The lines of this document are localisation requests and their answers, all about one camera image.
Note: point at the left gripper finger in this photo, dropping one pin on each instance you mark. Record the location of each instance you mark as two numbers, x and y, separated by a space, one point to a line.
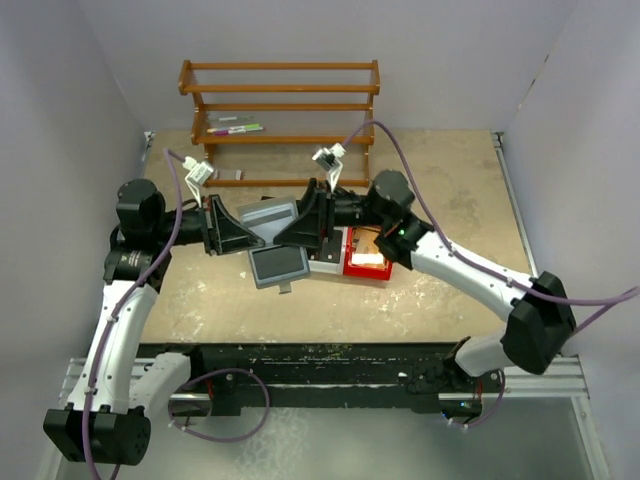
225 226
234 244

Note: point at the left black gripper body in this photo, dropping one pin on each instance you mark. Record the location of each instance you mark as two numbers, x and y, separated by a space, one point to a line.
208 225

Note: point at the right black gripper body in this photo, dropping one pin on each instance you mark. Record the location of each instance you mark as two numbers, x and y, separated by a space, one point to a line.
327 213

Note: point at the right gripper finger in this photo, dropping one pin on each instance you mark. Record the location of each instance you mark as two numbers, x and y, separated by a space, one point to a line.
308 204
299 234

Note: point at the grey card holder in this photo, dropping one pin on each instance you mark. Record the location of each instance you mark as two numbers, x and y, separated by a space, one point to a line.
274 265

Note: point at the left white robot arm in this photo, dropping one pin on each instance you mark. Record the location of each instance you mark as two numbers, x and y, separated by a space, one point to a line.
107 416

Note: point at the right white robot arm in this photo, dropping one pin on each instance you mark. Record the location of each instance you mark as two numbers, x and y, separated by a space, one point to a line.
538 320

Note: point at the white plastic bin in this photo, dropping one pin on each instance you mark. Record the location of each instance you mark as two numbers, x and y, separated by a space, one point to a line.
330 257

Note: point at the wooden pieces in red bin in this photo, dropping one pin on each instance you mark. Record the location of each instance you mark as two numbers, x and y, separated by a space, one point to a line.
364 251

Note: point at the red plastic bin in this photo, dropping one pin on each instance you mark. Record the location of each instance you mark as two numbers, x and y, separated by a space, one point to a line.
383 274

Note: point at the pink marker pen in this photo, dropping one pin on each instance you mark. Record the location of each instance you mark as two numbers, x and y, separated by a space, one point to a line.
226 131

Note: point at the light green marker pen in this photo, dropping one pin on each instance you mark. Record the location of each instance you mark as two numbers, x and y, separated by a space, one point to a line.
249 128

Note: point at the wooden slatted rack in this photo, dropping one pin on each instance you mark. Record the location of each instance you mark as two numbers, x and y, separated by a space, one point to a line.
298 103

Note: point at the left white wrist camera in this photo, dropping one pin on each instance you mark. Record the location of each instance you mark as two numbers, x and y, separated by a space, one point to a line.
198 172

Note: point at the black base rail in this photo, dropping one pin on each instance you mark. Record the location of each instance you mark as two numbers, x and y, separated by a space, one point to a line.
412 376

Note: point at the aluminium frame rail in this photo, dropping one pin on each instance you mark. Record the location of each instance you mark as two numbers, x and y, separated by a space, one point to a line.
564 379

